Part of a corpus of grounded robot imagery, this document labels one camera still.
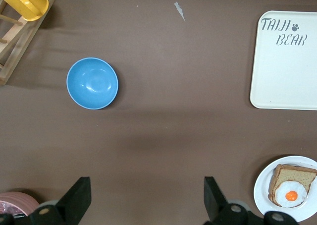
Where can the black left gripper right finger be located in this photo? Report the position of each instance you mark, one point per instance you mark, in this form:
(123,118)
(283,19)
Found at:
(215,200)

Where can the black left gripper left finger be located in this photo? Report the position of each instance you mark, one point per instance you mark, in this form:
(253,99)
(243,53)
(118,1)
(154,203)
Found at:
(74,197)

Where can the white round plate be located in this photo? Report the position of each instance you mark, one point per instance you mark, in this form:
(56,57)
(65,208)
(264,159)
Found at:
(262,185)

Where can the pink bowl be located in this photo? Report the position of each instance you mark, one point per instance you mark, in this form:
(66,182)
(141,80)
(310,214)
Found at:
(22,200)

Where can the toy fried egg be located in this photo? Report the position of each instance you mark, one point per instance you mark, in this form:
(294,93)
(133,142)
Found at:
(282,197)

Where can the brown bread slice under egg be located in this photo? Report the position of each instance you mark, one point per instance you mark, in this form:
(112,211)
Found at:
(294,174)

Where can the blue bowl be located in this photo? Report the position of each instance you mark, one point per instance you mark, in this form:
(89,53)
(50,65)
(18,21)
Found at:
(92,83)

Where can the cream tray with bear print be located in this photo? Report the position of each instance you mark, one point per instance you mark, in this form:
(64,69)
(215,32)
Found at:
(284,73)

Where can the wooden mug drying rack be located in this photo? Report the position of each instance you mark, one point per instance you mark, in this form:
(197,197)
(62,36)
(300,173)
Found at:
(24,34)

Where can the grey tape scrap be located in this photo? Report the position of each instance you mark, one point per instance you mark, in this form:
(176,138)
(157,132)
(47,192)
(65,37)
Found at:
(178,9)

